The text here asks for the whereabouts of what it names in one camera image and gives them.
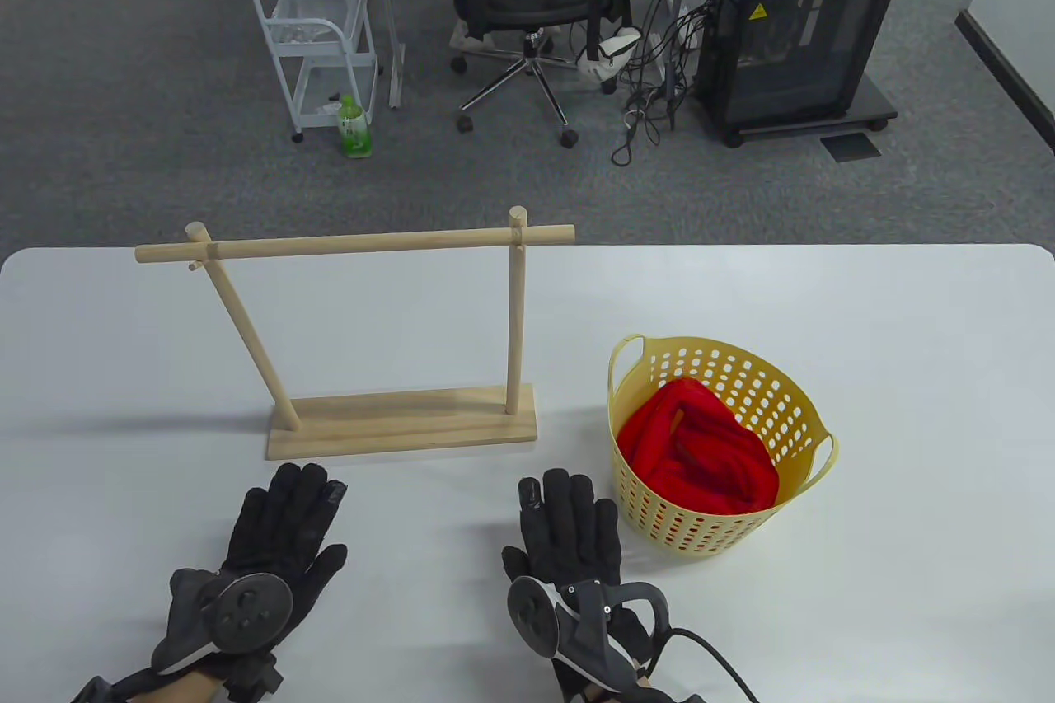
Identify person's left hand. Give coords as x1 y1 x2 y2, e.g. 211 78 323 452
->
217 462 349 658

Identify person's right hand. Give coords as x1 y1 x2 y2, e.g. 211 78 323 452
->
501 470 656 703

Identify grey hand controller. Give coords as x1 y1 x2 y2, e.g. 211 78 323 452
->
152 567 295 703
506 575 668 691

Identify red towel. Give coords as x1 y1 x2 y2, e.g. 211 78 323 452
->
617 377 781 551

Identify wooden towel rack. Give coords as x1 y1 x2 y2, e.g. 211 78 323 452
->
134 204 577 462

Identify yellow perforated plastic basket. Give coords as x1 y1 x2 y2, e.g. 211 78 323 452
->
608 334 840 561

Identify green plastic bottle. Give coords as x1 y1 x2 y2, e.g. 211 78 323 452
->
336 95 373 159

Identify white rolling cart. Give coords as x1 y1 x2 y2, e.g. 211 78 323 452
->
244 0 382 143

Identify black floor plate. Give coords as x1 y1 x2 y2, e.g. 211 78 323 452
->
820 132 881 163

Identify clear plastic bag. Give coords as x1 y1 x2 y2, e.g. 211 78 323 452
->
272 0 368 45

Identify black wheeled tower stand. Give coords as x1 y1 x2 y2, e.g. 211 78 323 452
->
701 85 899 149

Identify black computer tower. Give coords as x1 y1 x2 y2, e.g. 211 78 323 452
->
696 0 903 135

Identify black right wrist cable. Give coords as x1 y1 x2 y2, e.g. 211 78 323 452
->
663 627 763 703

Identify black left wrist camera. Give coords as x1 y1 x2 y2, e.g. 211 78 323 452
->
70 674 157 703

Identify bundle of black cables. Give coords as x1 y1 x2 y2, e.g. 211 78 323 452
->
610 0 718 166

